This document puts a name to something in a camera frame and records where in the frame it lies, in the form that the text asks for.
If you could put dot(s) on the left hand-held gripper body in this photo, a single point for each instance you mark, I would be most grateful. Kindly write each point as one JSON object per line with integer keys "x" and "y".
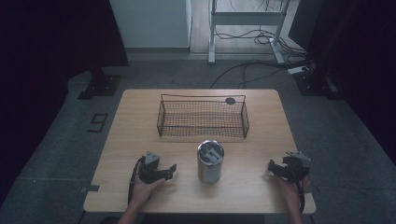
{"x": 148, "y": 168}

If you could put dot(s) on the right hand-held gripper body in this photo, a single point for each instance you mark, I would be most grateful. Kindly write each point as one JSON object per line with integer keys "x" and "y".
{"x": 297, "y": 166}

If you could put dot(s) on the person's right hand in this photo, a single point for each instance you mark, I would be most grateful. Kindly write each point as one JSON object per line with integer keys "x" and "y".
{"x": 291, "y": 189}

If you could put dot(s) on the person's left hand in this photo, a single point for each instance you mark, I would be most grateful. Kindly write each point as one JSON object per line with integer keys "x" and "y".
{"x": 144, "y": 189}

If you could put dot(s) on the silver metal can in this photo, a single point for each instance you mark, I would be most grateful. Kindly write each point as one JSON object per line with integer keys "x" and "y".
{"x": 210, "y": 165}

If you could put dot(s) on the black round table grommet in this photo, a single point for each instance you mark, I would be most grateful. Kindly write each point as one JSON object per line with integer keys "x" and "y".
{"x": 230, "y": 100}

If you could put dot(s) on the black stand base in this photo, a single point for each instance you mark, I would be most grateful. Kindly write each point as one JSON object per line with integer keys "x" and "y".
{"x": 101, "y": 85}
{"x": 314, "y": 82}

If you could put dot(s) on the white power strip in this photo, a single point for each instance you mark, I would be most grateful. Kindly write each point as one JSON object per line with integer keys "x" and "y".
{"x": 297, "y": 70}

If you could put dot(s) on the dark curtain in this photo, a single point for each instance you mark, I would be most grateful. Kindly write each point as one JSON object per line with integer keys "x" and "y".
{"x": 46, "y": 62}
{"x": 355, "y": 62}

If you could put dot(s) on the white cabinet panel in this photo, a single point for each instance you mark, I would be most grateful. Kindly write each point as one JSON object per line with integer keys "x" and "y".
{"x": 152, "y": 21}

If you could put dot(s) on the white metal desk frame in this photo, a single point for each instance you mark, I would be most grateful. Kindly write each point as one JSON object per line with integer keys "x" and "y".
{"x": 212, "y": 37}

